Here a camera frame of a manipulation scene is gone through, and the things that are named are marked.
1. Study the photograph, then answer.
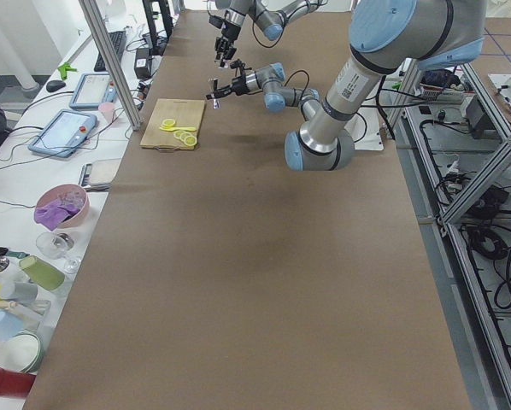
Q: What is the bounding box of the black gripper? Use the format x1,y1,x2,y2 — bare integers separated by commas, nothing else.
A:
206,76,250,99
215,23,241,64

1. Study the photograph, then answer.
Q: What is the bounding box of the steel jigger measuring cup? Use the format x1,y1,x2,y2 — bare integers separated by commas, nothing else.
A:
212,91,221,109

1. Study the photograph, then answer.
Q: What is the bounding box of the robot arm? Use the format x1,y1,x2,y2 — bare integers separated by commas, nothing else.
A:
208,1,327,67
206,0,487,171

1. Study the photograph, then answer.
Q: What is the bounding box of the pink cup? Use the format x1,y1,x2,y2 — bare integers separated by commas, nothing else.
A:
98,102,115,124

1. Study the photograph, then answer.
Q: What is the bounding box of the green cup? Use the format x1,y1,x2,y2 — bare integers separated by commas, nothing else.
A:
19,255,65,291

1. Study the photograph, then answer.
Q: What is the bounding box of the light blue cup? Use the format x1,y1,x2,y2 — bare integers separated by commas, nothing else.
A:
0,310,24,342

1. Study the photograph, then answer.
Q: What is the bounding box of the wooden cutting board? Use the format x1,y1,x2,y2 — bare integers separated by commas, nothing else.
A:
139,98,206,151

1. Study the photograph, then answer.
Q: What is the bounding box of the black power adapter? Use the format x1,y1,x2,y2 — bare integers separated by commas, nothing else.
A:
134,48,152,79

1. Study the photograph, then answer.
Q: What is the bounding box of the black keyboard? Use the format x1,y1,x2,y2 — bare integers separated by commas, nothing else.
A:
93,30,128,73

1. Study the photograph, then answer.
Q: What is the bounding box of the far teach pendant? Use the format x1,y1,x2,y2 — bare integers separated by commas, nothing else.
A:
69,72,117,110

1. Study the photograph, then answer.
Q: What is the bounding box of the teach pendant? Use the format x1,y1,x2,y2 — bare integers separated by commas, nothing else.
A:
69,72,117,110
28,109,97,158

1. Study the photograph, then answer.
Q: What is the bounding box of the near teach pendant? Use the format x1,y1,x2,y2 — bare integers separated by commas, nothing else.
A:
28,109,97,158

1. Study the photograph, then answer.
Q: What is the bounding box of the black computer mouse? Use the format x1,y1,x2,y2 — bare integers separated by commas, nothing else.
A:
45,79,66,93

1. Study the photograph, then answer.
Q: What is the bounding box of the pink bowl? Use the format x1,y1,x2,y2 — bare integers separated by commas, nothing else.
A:
33,184,90,231

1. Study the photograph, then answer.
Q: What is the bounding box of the purple cloth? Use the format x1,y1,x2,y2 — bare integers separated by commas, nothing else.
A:
34,200,81,231

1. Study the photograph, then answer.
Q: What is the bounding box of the wine glass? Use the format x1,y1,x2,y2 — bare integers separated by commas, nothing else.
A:
36,232,81,274

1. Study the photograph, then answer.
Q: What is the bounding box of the white green bowl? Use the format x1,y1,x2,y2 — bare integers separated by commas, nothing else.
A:
0,332,44,373

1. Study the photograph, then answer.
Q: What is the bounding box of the red cylinder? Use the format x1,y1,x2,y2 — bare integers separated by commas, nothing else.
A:
0,367,36,398

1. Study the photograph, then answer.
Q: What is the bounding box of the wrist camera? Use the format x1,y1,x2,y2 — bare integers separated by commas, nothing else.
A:
229,59,247,76
209,15,224,29

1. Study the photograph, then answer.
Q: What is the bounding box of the aluminium frame post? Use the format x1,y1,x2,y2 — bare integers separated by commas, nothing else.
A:
79,0,142,131

